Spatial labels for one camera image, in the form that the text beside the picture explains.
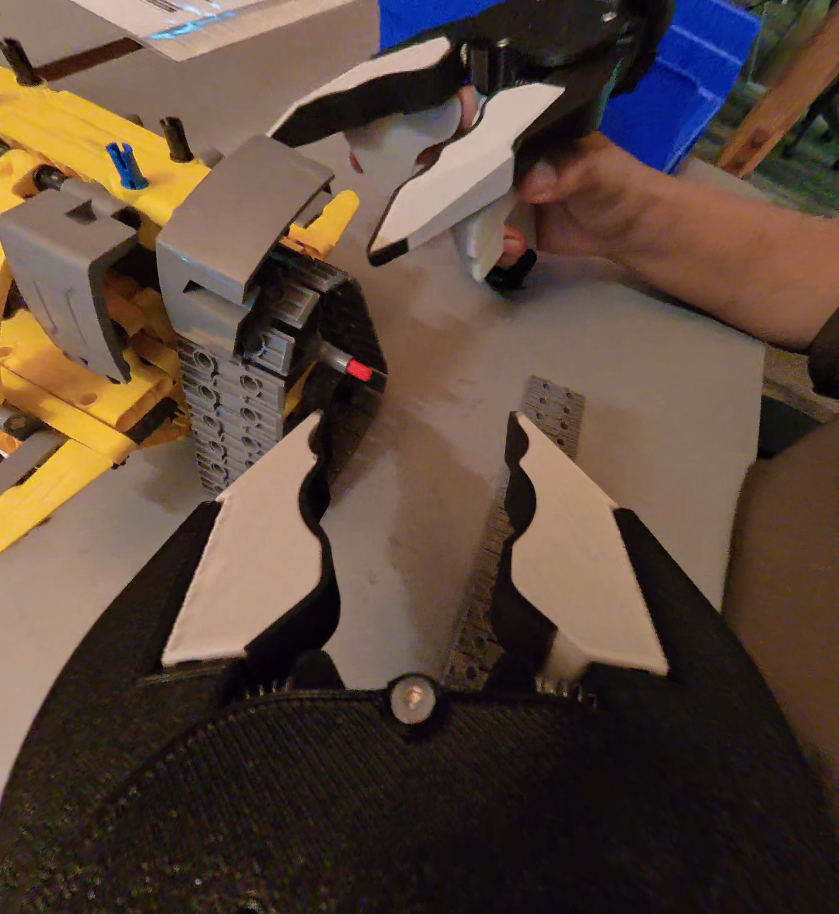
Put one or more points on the wooden table leg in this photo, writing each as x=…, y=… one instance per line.
x=798, y=78

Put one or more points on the white printed paper sheet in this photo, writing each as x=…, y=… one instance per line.
x=248, y=28

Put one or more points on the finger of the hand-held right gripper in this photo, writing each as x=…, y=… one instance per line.
x=462, y=178
x=369, y=78

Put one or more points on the person's tan trouser leg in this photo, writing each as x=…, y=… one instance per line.
x=805, y=571

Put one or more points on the person's right hand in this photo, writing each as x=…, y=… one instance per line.
x=591, y=200

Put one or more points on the yellow toy brick vehicle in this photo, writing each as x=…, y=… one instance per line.
x=69, y=143

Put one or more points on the blue plastic bin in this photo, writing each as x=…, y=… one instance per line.
x=684, y=78

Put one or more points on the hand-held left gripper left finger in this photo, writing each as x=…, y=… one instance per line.
x=255, y=564

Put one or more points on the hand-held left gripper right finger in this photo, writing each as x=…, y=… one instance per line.
x=584, y=571

